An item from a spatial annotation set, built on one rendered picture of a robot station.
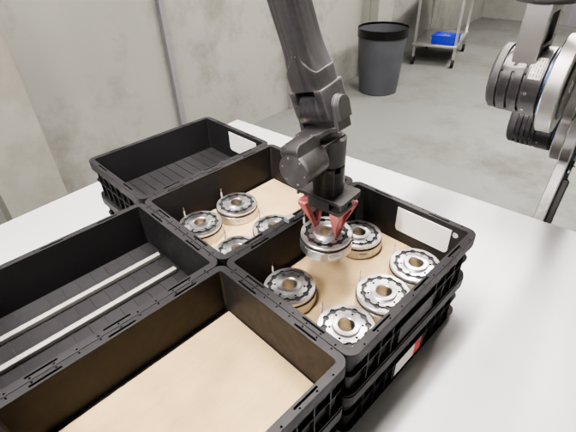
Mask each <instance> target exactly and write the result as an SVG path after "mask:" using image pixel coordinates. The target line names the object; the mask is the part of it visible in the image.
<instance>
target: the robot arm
mask: <svg viewBox="0 0 576 432"><path fill-rule="evenodd" d="M267 4H268V7H269V9H270V13H271V16H272V18H273V23H274V26H275V29H276V32H277V34H278V37H279V42H280V44H281V48H282V52H283V54H284V59H285V66H286V72H287V73H286V77H287V80H288V83H289V86H290V89H291V93H289V95H290V98H291V102H292V105H293V108H294V111H295V113H296V116H297V119H298V121H299V125H300V129H301V131H300V132H299V133H297V134H295V137H294V138H293V139H291V140H290V141H288V142H286V144H284V145H283V146H282V147H281V149H280V154H281V158H282V159H281V160H280V162H279V168H280V172H281V175H282V177H283V178H284V180H285V181H286V182H287V183H288V184H290V186H292V187H294V188H297V194H299V193H302V194H304V195H303V196H302V197H301V198H299V199H298V204H299V206H300V207H301V208H302V210H303V211H304V212H305V213H306V215H307V216H308V218H309V220H310V222H311V224H312V226H314V228H315V227H316V226H317V225H318V224H320V220H321V213H322V211H324V212H326V213H330V214H329V217H330V220H331V225H332V228H333V234H334V236H335V237H338V236H339V235H340V233H341V232H342V229H343V227H344V225H345V222H346V220H347V219H348V218H349V216H350V215H351V213H352V212H353V210H354V209H355V207H356V206H357V204H358V200H357V199H358V198H359V197H360V191H361V190H360V189H358V188H355V187H353V186H350V185H348V184H345V158H346V143H347V135H346V133H344V132H343V131H341V130H343V129H345V128H347V127H348V126H350V125H351V118H350V115H352V112H351V103H350V100H349V97H348V96H347V95H346V92H345V86H344V83H343V80H342V76H337V73H336V69H335V66H334V63H333V60H332V58H331V57H330V55H329V53H328V51H327V48H326V45H325V43H324V40H323V38H322V35H321V30H320V27H319V23H318V20H317V16H316V12H315V7H314V4H313V0H267ZM311 206H312V207H315V208H316V215H315V216H314V214H313V212H312V210H311V208H310V207H311Z"/></svg>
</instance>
